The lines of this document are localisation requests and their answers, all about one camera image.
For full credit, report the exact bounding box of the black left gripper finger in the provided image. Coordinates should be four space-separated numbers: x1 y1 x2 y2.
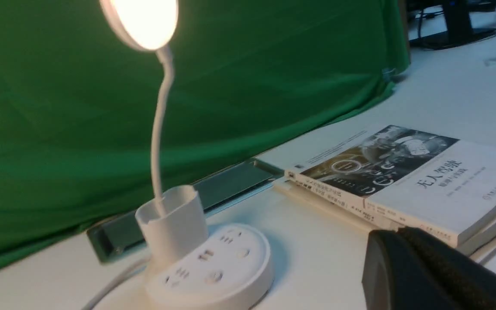
362 227 496 310

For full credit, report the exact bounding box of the white power cable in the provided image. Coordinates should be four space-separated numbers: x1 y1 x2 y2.
82 257 151 310

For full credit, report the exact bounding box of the green backdrop cloth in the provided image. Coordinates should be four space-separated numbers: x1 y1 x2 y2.
0 0 411 269

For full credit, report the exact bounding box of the metal desk cable grommet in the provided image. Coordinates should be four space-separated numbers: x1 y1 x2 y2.
86 158 284 264

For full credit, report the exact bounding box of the black monitor stand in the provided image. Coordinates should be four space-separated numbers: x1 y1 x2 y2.
407 0 496 50

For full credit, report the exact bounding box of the top white self-driving book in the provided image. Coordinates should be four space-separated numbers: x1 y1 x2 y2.
284 125 496 248

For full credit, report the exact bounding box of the bottom white book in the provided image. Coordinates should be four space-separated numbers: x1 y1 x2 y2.
272 178 496 265

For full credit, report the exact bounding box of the metal binder clip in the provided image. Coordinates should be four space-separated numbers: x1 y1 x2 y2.
382 68 397 83

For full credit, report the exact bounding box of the white desk lamp socket base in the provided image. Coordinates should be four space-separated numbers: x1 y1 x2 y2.
85 0 274 310

